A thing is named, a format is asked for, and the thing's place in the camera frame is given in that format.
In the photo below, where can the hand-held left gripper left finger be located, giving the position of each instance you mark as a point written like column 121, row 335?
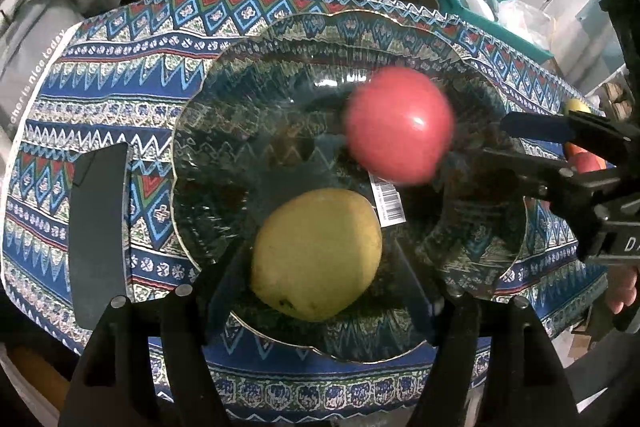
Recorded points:
column 220, row 297

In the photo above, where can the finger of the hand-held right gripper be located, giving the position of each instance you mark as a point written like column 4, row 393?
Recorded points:
column 530, row 169
column 535, row 127

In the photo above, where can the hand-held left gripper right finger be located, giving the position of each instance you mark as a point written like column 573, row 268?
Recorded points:
column 415, row 292

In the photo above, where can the yellow-green pear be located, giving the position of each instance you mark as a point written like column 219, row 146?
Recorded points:
column 577, row 107
column 315, row 252

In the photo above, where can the red apple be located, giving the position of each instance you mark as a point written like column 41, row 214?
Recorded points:
column 400, row 122

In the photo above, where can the person's right hand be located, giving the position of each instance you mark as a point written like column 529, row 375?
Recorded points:
column 622, row 289

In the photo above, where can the orange fruit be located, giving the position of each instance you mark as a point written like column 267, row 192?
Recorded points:
column 574, row 150

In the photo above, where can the red-orange fruit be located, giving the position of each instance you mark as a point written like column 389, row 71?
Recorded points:
column 590, row 163

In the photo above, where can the clear plastic bag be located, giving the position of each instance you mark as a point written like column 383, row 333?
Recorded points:
column 525, row 24

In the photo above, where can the black flat pad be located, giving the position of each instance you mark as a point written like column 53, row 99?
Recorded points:
column 97, row 232

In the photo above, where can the blue patterned tablecloth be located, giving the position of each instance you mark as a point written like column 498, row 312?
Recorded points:
column 100, row 107

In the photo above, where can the grey hoodie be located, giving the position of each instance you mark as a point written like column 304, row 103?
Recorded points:
column 40, row 7

